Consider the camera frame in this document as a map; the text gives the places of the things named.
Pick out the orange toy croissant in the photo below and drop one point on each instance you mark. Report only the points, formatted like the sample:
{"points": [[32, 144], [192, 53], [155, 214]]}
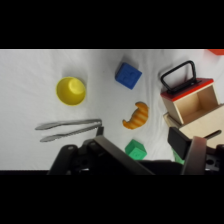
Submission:
{"points": [[137, 116]]}

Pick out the orange toy block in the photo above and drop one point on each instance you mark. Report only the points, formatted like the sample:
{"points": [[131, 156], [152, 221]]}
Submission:
{"points": [[217, 51]]}

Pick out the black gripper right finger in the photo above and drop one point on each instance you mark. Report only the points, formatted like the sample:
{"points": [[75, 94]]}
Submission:
{"points": [[195, 156]]}

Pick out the yellow plastic cup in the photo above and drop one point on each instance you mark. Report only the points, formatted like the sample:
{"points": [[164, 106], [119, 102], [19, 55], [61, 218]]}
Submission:
{"points": [[70, 90]]}

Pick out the blue toy block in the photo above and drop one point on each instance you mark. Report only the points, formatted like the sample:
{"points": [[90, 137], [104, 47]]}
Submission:
{"points": [[128, 75]]}

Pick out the wooden drawer red front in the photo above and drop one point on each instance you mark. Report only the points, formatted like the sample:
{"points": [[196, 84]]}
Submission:
{"points": [[190, 100]]}

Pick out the light wooden drawer cabinet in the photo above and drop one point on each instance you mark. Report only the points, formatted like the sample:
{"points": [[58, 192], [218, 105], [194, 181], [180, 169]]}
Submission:
{"points": [[203, 125]]}

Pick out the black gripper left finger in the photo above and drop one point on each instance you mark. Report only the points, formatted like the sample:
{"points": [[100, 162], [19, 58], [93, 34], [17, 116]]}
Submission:
{"points": [[116, 155]]}

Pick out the green toy block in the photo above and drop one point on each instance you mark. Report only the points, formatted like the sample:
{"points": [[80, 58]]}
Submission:
{"points": [[135, 150]]}

